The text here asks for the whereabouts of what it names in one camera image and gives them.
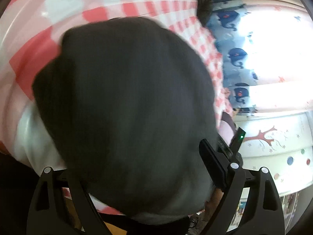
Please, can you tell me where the black puffer jacket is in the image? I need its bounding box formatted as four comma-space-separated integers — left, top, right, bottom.
32, 18, 218, 224

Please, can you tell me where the purple pink garment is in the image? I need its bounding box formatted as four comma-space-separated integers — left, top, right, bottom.
219, 112, 237, 145

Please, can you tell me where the blue whale curtain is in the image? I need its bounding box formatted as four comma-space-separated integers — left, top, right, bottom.
207, 0, 258, 116

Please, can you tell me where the red white checkered bed cover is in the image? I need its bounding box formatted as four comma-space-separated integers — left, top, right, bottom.
1, 0, 229, 219

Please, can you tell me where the red tree wall sticker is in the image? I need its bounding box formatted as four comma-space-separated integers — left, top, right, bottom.
243, 126, 276, 146

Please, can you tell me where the black coat by wall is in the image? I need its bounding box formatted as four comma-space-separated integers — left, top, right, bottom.
197, 0, 213, 27

